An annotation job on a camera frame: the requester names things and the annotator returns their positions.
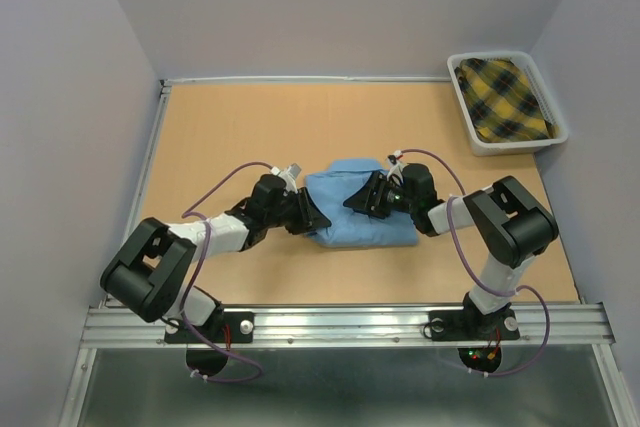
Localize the aluminium mounting rail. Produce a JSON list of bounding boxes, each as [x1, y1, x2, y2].
[[80, 303, 615, 349]]

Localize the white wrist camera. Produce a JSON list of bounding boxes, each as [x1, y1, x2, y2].
[[270, 163, 302, 184], [386, 150, 405, 186]]

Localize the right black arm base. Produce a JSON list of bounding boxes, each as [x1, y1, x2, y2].
[[427, 305, 520, 343]]

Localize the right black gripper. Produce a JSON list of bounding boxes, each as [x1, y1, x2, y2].
[[342, 170, 416, 218]]

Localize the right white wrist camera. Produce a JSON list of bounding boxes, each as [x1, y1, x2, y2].
[[386, 150, 405, 186]]

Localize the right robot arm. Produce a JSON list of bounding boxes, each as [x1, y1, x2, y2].
[[343, 163, 559, 340]]

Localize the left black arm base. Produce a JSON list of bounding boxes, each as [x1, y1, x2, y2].
[[163, 308, 255, 345]]

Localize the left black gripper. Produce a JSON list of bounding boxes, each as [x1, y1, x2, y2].
[[265, 187, 331, 235]]

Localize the white plastic basket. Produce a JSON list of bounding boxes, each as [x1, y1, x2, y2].
[[447, 50, 569, 156]]

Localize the yellow plaid shirt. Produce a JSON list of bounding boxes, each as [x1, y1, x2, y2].
[[454, 58, 553, 143]]

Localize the light blue long sleeve shirt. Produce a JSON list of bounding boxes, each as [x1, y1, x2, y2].
[[305, 158, 418, 249]]

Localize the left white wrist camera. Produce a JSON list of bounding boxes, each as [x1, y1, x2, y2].
[[270, 163, 302, 184]]

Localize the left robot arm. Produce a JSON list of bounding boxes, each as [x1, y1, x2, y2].
[[100, 173, 331, 341]]

